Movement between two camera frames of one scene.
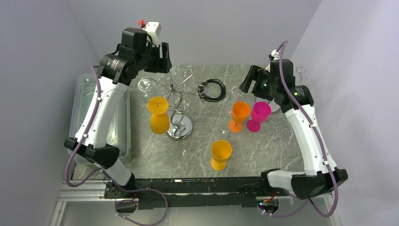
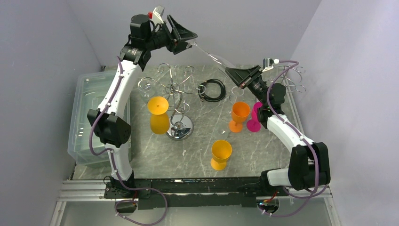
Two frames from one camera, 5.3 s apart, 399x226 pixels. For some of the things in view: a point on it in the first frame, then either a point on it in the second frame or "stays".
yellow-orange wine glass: [221, 150] stays
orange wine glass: [240, 111] stays
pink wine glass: [260, 112] stays
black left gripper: [162, 65] to [181, 33]
